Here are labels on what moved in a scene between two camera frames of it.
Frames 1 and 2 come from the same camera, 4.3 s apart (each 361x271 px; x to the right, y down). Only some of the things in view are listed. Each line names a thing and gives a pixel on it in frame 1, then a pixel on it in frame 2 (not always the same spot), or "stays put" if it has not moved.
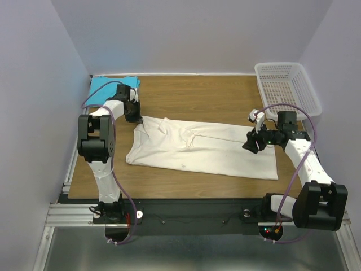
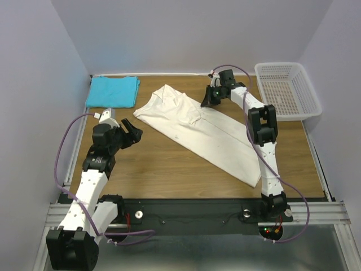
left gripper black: x=136 y=118 → x=133 y=136
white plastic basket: x=284 y=86 stays put
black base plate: x=197 y=217 stays put
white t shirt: x=183 y=144 → x=199 y=128
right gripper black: x=252 y=136 → x=209 y=99
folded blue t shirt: x=102 y=87 stays put
